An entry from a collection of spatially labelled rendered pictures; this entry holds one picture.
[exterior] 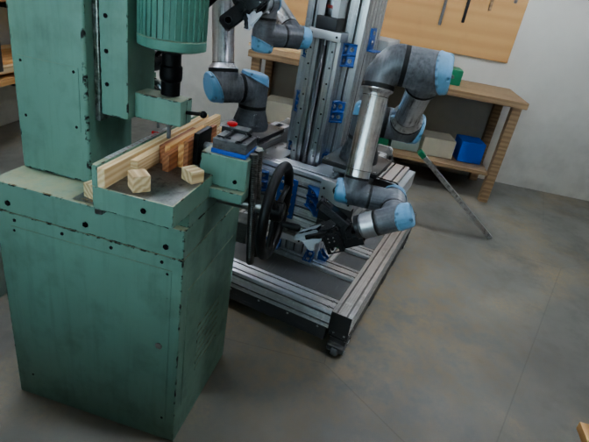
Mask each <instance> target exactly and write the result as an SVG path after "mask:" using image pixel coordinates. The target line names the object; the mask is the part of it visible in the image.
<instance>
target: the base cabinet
mask: <svg viewBox="0 0 589 442"><path fill-rule="evenodd" d="M238 214H239V208H237V207H234V206H233V207H232V208H231V209H230V211H229V212H228V213H227V214H226V215H225V216H224V217H223V218H222V219H221V220H220V221H219V222H218V223H217V225H216V226H215V227H214V228H213V229H212V230H211V231H210V232H209V233H208V234H207V235H206V237H205V238H204V239H203V240H202V241H201V242H200V243H199V244H198V245H197V246H196V247H195V248H194V250H193V251H192V252H191V253H190V254H189V255H188V256H187V257H186V258H185V259H184V260H178V259H176V258H172V257H168V256H166V255H162V254H159V253H154V252H150V251H146V250H144V249H140V248H137V247H134V246H128V245H126V244H122V243H118V242H116V241H112V240H109V239H104V238H100V237H97V236H94V235H90V234H87V233H84V232H78V231H76V230H72V229H69V228H66V227H62V226H59V225H54V224H50V223H47V222H44V221H40V220H38V219H34V218H31V217H26V216H22V215H19V214H16V213H12V212H9V211H6V210H0V248H1V254H2V260H3V266H4V277H5V283H6V289H7V295H8V301H9V307H10V313H11V324H12V330H13V336H14V342H15V347H16V354H17V360H18V371H19V377H20V383H21V389H22V390H25V391H28V392H31V393H33V394H35V395H38V396H43V397H45V398H48V399H51V400H54V401H56V402H59V403H63V404H66V405H68V406H71V407H74V408H76V409H79V410H84V411H86V412H88V413H91V414H94V415H97V416H99V417H104V418H107V419H109V420H112V421H114V422H117V423H120V424H124V425H127V426H130V427H132V428H135V429H138V430H140V431H144V432H147V433H150V434H152V435H155V436H158V437H161V438H164V439H167V440H170V441H174V438H175V436H176V435H177V433H178V431H179V429H180V428H181V426H182V424H183V423H184V421H185V419H186V418H187V416H188V413H189V412H190V411H191V409H192V407H193V406H194V404H195V401H196V400H197V398H198V396H199V395H200V394H201V392H202V389H203V388H204V386H205V384H206V382H207V381H208V379H209V377H210V376H211V374H212V372H213V370H214V369H215V367H216V364H217V363H218V361H219V360H220V358H221V357H222V355H223V350H224V336H225V328H226V321H227V313H228V305H229V298H230V290H231V275H232V268H233V260H234V252H235V245H236V237H237V228H238Z"/></svg>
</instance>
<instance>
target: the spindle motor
mask: <svg viewBox="0 0 589 442"><path fill-rule="evenodd" d="M208 21H209V0H137V43H138V44H140V45H141V46H145V47H147V48H150V49H152V50H156V51H161V52H166V53H179V54H196V53H204V52H206V48H207V33H208Z"/></svg>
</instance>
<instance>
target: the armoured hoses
mask: <svg viewBox="0 0 589 442"><path fill-rule="evenodd" d="M250 159H252V164H251V173H250V183H249V195H248V213H247V214H248V215H247V216H248V218H247V241H246V242H247V243H246V263H247V264H248V265H252V264H253V262H254V257H257V256H258V255H257V254H256V248H255V238H256V230H257V223H258V219H259V213H258V212H255V209H254V207H255V205H256V202H257V201H256V200H261V199H260V198H261V183H262V180H261V179H262V177H261V176H262V160H263V150H262V149H259V148H257V149H254V153H250Z"/></svg>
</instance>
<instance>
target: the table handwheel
mask: <svg viewBox="0 0 589 442"><path fill-rule="evenodd" d="M283 175H284V189H283V190H282V192H281V194H280V197H279V199H278V200H275V199H274V198H275V195H276V192H277V189H278V187H279V185H280V181H281V179H282V177H283ZM293 183H294V170H293V167H292V165H291V164H290V163H289V162H288V161H283V162H282V163H280V164H279V165H278V166H277V168H276V169H275V170H274V172H273V174H272V177H271V179H270V181H269V183H268V185H267V188H266V192H265V194H264V198H263V201H260V200H256V201H257V202H256V205H255V207H254V209H255V212H258V213H259V219H258V223H257V230H256V238H255V248H256V254H257V255H258V257H259V258H260V259H261V260H266V259H268V258H269V257H270V256H271V255H272V254H273V252H274V250H275V248H276V246H277V245H278V242H279V240H280V236H281V234H282V231H283V228H284V227H282V223H283V222H286V219H287V213H288V209H289V205H290V201H291V196H292V190H293ZM216 201H217V202H218V203H223V204H227V205H230V206H234V207H237V208H240V209H244V210H247V209H248V197H247V198H246V199H245V200H244V202H243V203H242V204H241V205H239V204H235V203H229V202H225V201H222V200H219V199H217V200H216ZM269 220H270V225H269V230H268V235H267V239H266V232H267V227H268V221H269Z"/></svg>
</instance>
